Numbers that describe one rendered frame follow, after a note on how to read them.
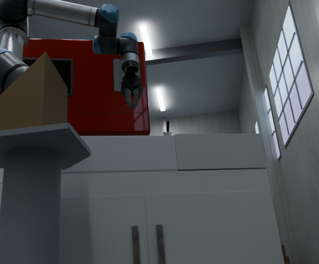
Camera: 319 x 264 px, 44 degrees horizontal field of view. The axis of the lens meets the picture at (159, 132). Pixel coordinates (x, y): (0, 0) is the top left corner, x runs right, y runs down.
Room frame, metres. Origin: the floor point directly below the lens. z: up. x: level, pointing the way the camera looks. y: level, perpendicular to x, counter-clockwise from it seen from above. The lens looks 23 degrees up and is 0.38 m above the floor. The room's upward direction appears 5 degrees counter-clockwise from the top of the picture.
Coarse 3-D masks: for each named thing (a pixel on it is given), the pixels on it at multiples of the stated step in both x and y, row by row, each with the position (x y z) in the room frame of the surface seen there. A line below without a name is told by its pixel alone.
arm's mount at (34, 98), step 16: (32, 64) 0.96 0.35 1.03; (48, 64) 0.99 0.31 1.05; (16, 80) 0.96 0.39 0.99; (32, 80) 0.96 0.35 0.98; (48, 80) 0.99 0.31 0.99; (0, 96) 0.97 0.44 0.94; (16, 96) 0.96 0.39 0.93; (32, 96) 0.96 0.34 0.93; (48, 96) 1.00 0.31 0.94; (64, 96) 1.15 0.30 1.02; (0, 112) 0.97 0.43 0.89; (16, 112) 0.96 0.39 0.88; (32, 112) 0.96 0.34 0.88; (48, 112) 1.00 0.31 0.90; (64, 112) 1.15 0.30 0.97; (0, 128) 0.97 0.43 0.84
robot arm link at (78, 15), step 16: (0, 0) 1.21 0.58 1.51; (16, 0) 1.19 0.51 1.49; (32, 0) 1.20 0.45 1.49; (48, 0) 1.21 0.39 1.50; (0, 16) 1.25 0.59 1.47; (16, 16) 1.24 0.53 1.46; (48, 16) 1.25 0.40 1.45; (64, 16) 1.25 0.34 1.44; (80, 16) 1.25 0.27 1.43; (96, 16) 1.25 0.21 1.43; (112, 16) 1.25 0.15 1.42; (112, 32) 1.32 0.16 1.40
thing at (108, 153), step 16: (96, 144) 1.35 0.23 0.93; (112, 144) 1.36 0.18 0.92; (128, 144) 1.37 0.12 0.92; (144, 144) 1.38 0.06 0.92; (160, 144) 1.39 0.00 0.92; (96, 160) 1.35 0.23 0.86; (112, 160) 1.36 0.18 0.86; (128, 160) 1.37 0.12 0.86; (144, 160) 1.38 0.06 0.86; (160, 160) 1.39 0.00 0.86; (176, 160) 1.40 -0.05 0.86
